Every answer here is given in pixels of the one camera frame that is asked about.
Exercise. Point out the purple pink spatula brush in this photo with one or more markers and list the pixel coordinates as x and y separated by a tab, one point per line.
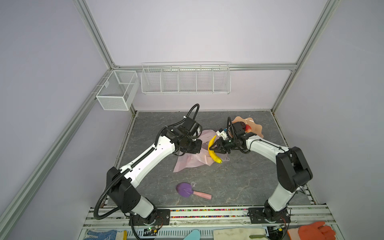
186	190

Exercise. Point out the long white wire shelf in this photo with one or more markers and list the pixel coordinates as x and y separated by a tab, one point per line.
186	78

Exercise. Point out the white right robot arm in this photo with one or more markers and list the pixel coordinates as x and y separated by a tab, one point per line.
293	170

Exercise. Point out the beige scalloped fruit bowl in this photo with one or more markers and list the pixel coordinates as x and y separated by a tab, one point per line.
256	128

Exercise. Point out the small red peach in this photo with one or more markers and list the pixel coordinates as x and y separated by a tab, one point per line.
248	129

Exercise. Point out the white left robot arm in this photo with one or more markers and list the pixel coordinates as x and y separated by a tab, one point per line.
120	193

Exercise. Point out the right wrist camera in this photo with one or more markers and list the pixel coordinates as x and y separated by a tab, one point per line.
222	133

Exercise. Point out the orange rubber glove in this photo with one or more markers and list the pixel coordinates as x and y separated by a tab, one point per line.
314	231

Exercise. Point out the teal tool handle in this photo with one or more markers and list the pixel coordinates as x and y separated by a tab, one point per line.
193	235

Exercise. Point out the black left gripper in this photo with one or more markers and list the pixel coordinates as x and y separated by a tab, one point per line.
197	148

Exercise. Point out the small white wire basket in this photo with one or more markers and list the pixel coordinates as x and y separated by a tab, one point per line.
118	91

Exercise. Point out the blue white knit glove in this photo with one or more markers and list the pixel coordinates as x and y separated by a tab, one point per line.
97	235

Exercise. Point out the beige cloth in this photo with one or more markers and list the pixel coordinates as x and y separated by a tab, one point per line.
241	234

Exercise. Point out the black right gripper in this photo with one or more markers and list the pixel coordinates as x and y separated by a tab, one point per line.
218	141

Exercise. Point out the yellow green banana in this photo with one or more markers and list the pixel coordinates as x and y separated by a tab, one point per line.
212	154

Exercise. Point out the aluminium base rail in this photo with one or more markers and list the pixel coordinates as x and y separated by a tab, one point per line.
242	216

